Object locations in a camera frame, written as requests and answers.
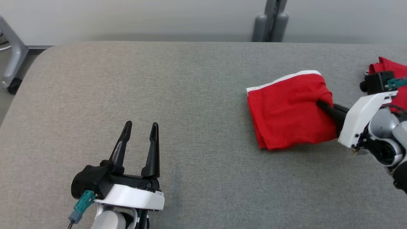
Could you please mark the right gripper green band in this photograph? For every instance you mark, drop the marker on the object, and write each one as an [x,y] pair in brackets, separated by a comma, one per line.
[359,124]

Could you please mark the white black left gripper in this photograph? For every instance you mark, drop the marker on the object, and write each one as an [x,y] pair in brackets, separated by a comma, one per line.
[133,197]

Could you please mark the red shorts with white stripes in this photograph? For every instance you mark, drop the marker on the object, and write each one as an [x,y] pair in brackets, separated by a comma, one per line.
[286,111]

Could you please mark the red jersey with dark lettering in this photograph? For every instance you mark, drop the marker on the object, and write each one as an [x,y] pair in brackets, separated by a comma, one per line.
[391,65]

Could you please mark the grey metal column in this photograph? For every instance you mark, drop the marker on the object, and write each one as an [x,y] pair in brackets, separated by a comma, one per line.
[275,8]

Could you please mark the black caster wheel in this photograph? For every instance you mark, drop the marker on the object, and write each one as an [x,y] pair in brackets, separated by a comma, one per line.
[14,86]

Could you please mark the grey cart leg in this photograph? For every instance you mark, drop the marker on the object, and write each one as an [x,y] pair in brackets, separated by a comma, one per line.
[16,54]

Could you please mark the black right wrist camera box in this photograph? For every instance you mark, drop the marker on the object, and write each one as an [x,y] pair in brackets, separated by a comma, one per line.
[376,82]

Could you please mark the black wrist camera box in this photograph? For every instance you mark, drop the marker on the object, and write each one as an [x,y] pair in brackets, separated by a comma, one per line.
[376,82]
[87,179]

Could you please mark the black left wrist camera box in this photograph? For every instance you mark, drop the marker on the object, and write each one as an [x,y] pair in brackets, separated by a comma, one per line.
[87,179]

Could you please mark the grey cylindrical post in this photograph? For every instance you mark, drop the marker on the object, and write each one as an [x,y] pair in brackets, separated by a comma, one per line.
[281,28]
[259,28]

